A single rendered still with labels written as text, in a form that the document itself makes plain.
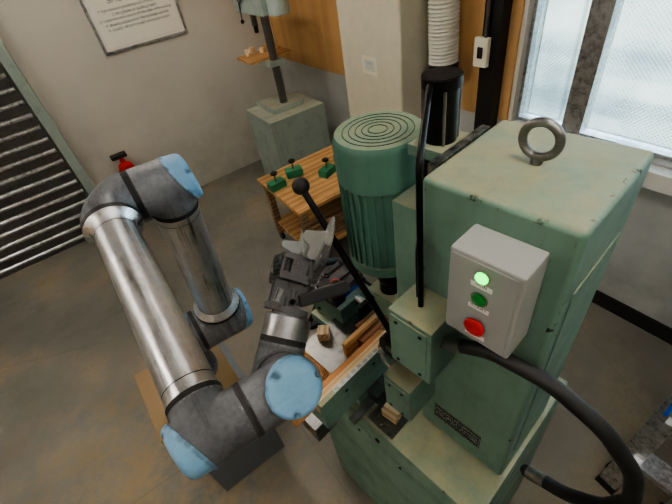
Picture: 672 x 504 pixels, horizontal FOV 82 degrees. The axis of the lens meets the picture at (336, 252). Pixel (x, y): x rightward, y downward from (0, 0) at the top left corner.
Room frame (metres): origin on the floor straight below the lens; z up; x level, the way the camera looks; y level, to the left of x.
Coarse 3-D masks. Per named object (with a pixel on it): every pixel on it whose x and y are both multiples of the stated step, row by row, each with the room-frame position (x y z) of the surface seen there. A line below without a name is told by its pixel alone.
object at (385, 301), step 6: (378, 282) 0.71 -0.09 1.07; (372, 288) 0.69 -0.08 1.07; (378, 288) 0.69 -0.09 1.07; (372, 294) 0.68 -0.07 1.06; (378, 294) 0.67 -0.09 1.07; (384, 294) 0.67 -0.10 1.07; (396, 294) 0.66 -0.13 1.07; (378, 300) 0.67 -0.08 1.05; (384, 300) 0.65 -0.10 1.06; (390, 300) 0.64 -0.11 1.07; (384, 306) 0.65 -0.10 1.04; (384, 312) 0.65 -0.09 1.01
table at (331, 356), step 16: (320, 320) 0.79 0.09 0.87; (336, 320) 0.75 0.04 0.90; (352, 320) 0.74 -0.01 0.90; (336, 336) 0.69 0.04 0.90; (320, 352) 0.65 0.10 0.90; (336, 352) 0.64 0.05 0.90; (336, 368) 0.59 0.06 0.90; (384, 368) 0.59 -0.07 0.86; (368, 384) 0.55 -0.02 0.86; (352, 400) 0.51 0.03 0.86; (320, 416) 0.47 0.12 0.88; (336, 416) 0.48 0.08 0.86
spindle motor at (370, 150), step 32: (352, 128) 0.70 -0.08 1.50; (384, 128) 0.68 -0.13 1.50; (416, 128) 0.65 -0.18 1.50; (352, 160) 0.62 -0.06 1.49; (384, 160) 0.59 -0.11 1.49; (352, 192) 0.62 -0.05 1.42; (384, 192) 0.59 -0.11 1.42; (352, 224) 0.64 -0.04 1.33; (384, 224) 0.59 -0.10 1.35; (352, 256) 0.65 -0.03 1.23; (384, 256) 0.60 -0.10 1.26
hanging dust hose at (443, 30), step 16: (432, 0) 2.09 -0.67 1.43; (448, 0) 2.05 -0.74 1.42; (432, 16) 2.08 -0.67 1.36; (448, 16) 2.05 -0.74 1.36; (432, 32) 2.08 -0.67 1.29; (448, 32) 2.05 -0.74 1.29; (432, 48) 2.10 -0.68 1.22; (448, 48) 2.04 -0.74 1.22; (432, 64) 2.08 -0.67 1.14; (448, 64) 2.03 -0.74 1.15
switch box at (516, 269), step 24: (480, 240) 0.36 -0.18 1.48; (504, 240) 0.35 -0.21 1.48; (456, 264) 0.35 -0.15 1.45; (480, 264) 0.32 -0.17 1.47; (504, 264) 0.31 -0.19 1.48; (528, 264) 0.30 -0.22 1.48; (456, 288) 0.35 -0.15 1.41; (504, 288) 0.30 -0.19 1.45; (528, 288) 0.29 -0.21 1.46; (456, 312) 0.35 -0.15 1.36; (480, 312) 0.32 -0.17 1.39; (504, 312) 0.29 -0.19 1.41; (528, 312) 0.30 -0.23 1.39; (504, 336) 0.29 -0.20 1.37
